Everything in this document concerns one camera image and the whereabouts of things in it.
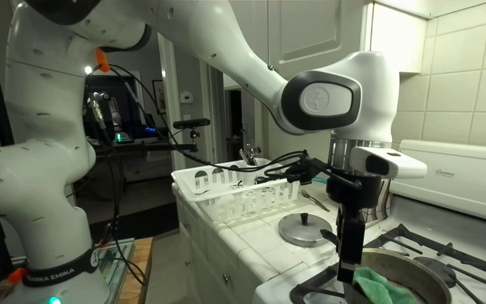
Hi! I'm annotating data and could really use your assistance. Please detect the white upper kitchen cabinet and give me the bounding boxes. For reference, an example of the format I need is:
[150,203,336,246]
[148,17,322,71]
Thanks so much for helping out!
[217,0,428,81]

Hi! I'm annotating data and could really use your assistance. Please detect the white gas stove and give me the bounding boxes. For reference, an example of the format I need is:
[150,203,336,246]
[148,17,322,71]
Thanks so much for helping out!
[253,138,486,304]

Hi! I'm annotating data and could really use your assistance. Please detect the white base cabinet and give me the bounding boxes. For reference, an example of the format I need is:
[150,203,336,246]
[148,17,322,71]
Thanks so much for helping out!
[174,196,266,304]

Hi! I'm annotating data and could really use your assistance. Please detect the black camera on tripod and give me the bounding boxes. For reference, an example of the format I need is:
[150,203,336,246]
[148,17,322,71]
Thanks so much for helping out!
[172,116,212,140]

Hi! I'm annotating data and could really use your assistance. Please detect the orange clip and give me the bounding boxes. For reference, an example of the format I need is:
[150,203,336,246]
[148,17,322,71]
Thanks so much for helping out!
[5,267,28,285]

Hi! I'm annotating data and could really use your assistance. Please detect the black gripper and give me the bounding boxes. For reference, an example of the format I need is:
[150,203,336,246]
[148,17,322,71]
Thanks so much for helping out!
[325,174,393,285]

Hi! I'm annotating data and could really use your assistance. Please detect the white plastic dish rack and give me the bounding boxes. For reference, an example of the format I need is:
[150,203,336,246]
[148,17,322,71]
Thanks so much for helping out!
[170,157,303,226]

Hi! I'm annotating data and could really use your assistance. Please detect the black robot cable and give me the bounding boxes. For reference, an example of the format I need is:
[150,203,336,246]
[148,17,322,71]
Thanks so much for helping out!
[93,61,312,184]

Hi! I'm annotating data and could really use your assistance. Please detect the wooden board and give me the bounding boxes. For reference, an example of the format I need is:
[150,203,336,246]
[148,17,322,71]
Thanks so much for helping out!
[114,235,155,304]

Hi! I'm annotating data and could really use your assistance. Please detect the round metal pot lid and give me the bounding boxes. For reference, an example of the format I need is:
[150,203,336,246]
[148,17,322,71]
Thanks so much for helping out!
[276,211,334,248]

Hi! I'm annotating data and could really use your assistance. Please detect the metal table knife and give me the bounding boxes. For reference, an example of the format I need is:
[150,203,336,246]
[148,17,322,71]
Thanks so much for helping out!
[300,187,332,214]

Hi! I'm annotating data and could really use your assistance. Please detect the white utensil cup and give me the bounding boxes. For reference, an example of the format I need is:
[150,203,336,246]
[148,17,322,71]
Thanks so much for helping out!
[236,157,273,174]

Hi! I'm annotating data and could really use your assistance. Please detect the green cloth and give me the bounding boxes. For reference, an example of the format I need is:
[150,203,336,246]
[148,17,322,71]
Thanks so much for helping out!
[351,265,422,304]

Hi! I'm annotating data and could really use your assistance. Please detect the dark background desk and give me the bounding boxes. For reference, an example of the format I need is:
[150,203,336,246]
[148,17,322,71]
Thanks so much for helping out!
[84,138,199,160]

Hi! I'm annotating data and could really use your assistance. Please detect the metal saucepan with black handle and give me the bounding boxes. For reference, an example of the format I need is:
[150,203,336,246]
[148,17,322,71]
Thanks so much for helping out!
[319,226,454,304]

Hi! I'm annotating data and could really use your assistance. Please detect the framed wall picture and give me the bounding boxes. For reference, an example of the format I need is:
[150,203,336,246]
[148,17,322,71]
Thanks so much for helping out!
[150,78,167,116]

